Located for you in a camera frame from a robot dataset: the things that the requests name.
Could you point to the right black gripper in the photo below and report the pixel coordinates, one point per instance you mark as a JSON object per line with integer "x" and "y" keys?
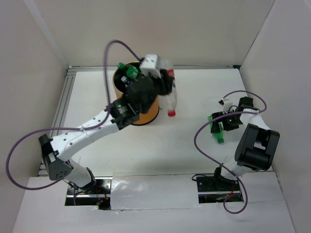
{"x": 215, "y": 128}

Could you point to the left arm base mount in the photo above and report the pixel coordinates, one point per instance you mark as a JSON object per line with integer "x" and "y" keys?
{"x": 99, "y": 196}

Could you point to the orange cylindrical bin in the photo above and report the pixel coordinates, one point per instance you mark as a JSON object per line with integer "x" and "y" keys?
{"x": 119, "y": 88}

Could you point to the shiny white tape sheet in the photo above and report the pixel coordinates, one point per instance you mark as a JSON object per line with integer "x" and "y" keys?
{"x": 153, "y": 192}

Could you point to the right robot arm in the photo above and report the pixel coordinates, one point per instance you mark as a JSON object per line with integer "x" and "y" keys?
{"x": 257, "y": 146}

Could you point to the clear bottle white cap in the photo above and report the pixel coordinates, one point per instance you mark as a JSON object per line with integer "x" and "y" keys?
{"x": 126, "y": 80}

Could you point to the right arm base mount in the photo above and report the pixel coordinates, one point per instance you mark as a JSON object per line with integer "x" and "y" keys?
{"x": 213, "y": 188}

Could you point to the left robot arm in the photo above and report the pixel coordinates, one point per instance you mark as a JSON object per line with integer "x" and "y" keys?
{"x": 57, "y": 151}

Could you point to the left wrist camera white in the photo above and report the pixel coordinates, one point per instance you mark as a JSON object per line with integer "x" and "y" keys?
{"x": 149, "y": 66}

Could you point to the red label red cap bottle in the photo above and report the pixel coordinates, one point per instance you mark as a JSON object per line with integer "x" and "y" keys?
{"x": 170, "y": 98}

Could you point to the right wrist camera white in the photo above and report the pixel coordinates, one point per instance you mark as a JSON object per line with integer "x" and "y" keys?
{"x": 226, "y": 104}

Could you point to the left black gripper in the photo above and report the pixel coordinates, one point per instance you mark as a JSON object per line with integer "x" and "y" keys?
{"x": 167, "y": 84}

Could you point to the small green soda bottle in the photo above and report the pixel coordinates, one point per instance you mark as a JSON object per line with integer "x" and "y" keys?
{"x": 129, "y": 71}

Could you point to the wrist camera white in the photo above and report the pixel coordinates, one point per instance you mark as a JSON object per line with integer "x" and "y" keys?
{"x": 149, "y": 66}
{"x": 226, "y": 104}

